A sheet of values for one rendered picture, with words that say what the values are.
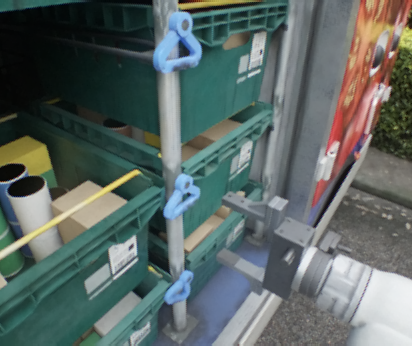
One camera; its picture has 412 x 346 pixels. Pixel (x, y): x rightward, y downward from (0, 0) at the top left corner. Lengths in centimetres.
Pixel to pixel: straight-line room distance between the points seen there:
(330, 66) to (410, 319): 60
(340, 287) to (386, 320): 7
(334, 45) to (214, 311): 80
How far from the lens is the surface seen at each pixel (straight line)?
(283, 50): 88
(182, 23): 47
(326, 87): 88
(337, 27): 85
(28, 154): 80
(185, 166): 62
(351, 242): 231
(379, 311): 49
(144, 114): 67
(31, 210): 66
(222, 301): 104
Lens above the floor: 151
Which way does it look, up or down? 34 degrees down
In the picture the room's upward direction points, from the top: 1 degrees clockwise
